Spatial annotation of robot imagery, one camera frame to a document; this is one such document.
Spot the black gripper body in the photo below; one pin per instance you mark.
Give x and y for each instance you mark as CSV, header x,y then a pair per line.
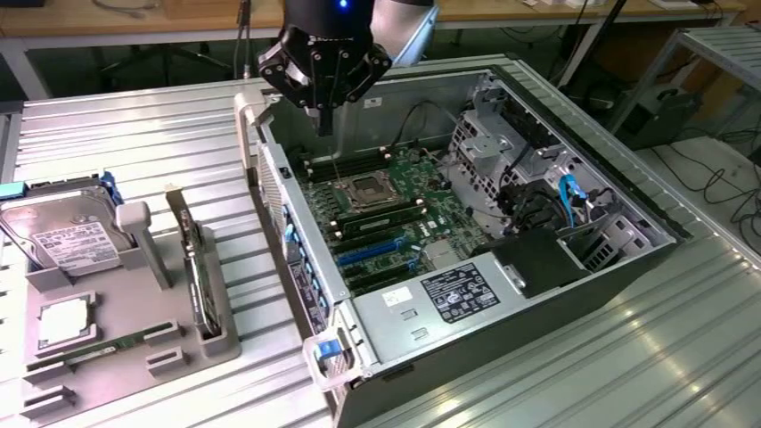
x,y
324,31

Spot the wooden desk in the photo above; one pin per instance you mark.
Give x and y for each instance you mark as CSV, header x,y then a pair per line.
x,y
179,13

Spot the black RAM slots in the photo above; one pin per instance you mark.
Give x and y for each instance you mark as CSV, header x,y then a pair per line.
x,y
348,164

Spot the silver metal drive cage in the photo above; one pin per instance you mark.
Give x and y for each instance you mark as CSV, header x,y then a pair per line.
x,y
493,134

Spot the CPU socket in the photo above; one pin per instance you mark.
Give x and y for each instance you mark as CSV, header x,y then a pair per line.
x,y
369,191

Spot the green motherboard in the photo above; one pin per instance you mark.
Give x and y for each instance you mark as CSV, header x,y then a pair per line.
x,y
387,214

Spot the green installed RAM stick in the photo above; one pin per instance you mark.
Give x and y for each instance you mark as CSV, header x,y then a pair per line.
x,y
375,222

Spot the blue expansion slot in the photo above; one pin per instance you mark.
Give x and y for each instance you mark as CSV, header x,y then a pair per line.
x,y
371,250

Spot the silver chipset heatsink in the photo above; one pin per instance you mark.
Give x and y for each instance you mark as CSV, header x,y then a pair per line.
x,y
447,255

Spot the green graphics card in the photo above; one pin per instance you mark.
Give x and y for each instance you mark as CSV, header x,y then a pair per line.
x,y
199,267

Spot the black box on floor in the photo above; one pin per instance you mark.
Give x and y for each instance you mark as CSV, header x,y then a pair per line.
x,y
665,117

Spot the black plastic air shroud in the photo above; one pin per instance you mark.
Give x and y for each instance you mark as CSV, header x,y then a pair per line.
x,y
537,258

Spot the open black PC case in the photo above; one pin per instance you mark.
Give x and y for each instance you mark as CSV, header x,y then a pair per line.
x,y
535,267

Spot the grey power supply unit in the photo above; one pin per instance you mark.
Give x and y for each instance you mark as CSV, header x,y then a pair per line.
x,y
443,307

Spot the metal slat side table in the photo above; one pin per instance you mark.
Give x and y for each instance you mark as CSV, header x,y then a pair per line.
x,y
723,49

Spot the grey parts rack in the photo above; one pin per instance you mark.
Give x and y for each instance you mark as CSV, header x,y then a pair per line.
x,y
119,321

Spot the blue case latch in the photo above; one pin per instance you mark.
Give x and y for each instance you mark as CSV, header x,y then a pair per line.
x,y
328,348

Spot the silver CPU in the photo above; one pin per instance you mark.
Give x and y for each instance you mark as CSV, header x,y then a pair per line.
x,y
66,322

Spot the green loose RAM stick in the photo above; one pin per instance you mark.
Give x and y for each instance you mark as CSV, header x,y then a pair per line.
x,y
102,350

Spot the hard disk with blue bracket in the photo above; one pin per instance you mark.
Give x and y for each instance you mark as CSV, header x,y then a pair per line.
x,y
59,227

